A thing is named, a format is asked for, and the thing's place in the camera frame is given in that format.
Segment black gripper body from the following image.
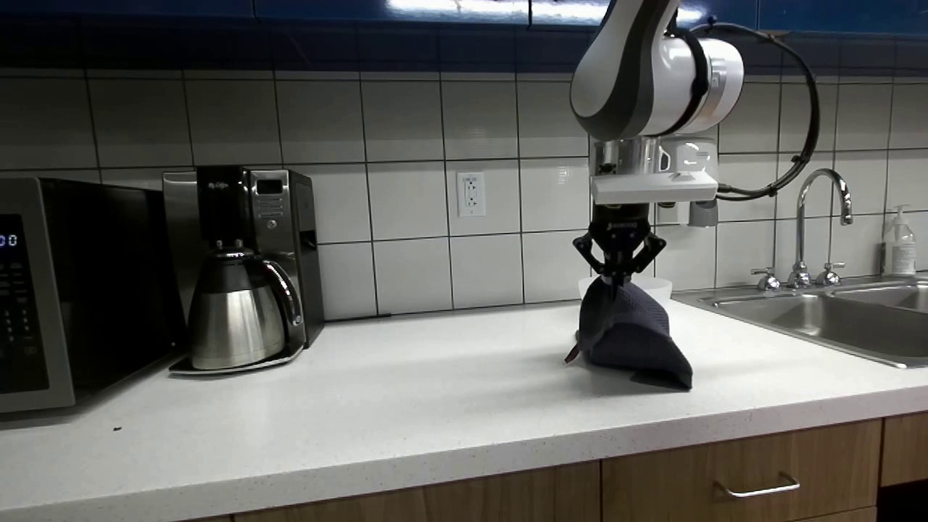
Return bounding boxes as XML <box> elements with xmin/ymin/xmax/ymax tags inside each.
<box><xmin>590</xmin><ymin>199</ymin><xmax>651</xmax><ymax>250</ymax></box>

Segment dark blue towel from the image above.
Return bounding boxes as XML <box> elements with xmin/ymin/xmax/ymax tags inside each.
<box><xmin>564</xmin><ymin>276</ymin><xmax>700</xmax><ymax>393</ymax></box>

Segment chrome gooseneck faucet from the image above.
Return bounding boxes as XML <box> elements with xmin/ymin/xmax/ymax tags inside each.
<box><xmin>788</xmin><ymin>165</ymin><xmax>860</xmax><ymax>289</ymax></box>

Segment stainless steel double sink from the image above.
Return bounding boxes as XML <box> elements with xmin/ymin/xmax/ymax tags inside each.
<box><xmin>680</xmin><ymin>276</ymin><xmax>928</xmax><ymax>371</ymax></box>

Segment wooden base cabinet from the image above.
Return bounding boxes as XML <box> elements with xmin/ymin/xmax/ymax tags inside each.
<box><xmin>191</xmin><ymin>411</ymin><xmax>928</xmax><ymax>522</ymax></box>

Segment clear plastic bottle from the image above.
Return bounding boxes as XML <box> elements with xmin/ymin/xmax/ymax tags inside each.
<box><xmin>881</xmin><ymin>206</ymin><xmax>919</xmax><ymax>280</ymax></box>

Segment black coffee maker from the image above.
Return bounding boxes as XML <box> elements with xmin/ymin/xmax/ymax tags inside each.
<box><xmin>161</xmin><ymin>163</ymin><xmax>327</xmax><ymax>379</ymax></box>

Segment stainless steel coffee carafe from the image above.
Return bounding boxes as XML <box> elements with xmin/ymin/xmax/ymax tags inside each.
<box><xmin>185</xmin><ymin>244</ymin><xmax>310</xmax><ymax>374</ymax></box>

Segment blue upper cabinets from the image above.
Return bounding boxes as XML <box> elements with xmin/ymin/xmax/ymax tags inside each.
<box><xmin>0</xmin><ymin>0</ymin><xmax>928</xmax><ymax>47</ymax></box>

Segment black microwave oven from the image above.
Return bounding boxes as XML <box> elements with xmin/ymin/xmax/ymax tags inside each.
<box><xmin>0</xmin><ymin>170</ymin><xmax>188</xmax><ymax>419</ymax></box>

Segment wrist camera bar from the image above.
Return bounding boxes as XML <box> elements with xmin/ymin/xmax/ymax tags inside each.
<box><xmin>587</xmin><ymin>168</ymin><xmax>725</xmax><ymax>209</ymax></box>

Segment white wall power outlet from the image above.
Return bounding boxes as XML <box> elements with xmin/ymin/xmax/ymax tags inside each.
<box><xmin>454</xmin><ymin>168</ymin><xmax>491</xmax><ymax>221</ymax></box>

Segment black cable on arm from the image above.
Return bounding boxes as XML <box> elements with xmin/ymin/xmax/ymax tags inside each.
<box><xmin>693</xmin><ymin>13</ymin><xmax>826</xmax><ymax>206</ymax></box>

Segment metal drawer handle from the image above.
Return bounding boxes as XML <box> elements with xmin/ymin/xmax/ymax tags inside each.
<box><xmin>713</xmin><ymin>470</ymin><xmax>807</xmax><ymax>503</ymax></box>

